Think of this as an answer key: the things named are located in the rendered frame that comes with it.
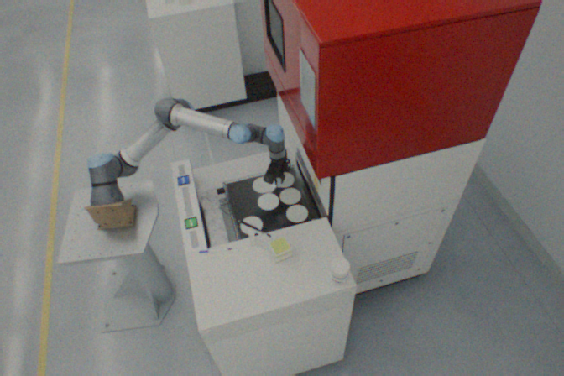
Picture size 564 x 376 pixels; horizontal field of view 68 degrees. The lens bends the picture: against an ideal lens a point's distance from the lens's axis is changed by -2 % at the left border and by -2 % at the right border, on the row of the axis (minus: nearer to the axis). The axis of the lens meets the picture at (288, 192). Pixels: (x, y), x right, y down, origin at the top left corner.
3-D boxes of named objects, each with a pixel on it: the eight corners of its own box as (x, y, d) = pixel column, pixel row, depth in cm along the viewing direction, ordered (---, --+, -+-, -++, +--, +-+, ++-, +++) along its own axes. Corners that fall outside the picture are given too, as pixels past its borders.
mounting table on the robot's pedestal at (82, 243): (69, 277, 203) (57, 263, 193) (85, 205, 231) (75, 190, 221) (162, 264, 206) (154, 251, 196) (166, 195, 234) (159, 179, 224)
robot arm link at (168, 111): (145, 93, 179) (249, 122, 167) (160, 95, 189) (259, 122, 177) (140, 120, 181) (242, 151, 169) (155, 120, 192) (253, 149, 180)
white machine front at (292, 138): (283, 122, 248) (279, 63, 217) (331, 233, 198) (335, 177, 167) (278, 123, 248) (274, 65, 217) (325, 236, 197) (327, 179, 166)
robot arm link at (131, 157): (96, 164, 205) (169, 91, 187) (117, 162, 219) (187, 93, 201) (110, 184, 204) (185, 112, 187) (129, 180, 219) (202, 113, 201)
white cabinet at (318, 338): (293, 230, 299) (289, 147, 236) (342, 364, 239) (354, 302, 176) (203, 253, 289) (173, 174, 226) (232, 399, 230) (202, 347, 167)
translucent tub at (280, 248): (285, 243, 178) (284, 235, 173) (293, 258, 174) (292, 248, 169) (268, 251, 176) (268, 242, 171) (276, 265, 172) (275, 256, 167)
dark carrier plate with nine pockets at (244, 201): (293, 168, 215) (292, 167, 214) (315, 221, 194) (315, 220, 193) (226, 184, 210) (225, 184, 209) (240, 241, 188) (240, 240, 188)
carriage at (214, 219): (216, 193, 212) (216, 190, 210) (232, 254, 189) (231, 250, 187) (201, 197, 211) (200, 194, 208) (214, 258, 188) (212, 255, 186)
